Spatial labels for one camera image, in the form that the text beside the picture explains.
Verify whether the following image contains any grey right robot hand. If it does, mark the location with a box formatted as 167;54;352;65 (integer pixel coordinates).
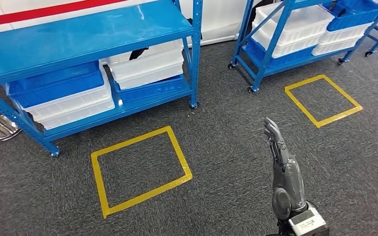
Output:
263;117;308;220

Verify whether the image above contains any blue metal shelf rack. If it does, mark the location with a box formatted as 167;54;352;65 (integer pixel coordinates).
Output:
0;0;203;158

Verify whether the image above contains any yellow floor tape square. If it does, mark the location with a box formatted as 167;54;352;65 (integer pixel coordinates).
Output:
90;126;193;219

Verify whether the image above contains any large white plastic bin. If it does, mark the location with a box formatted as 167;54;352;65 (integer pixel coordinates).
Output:
252;1;335;46

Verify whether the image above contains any white car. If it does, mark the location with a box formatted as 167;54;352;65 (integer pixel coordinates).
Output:
0;0;276;47

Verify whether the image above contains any red barrier belt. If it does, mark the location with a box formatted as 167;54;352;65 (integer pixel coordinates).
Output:
0;0;129;29

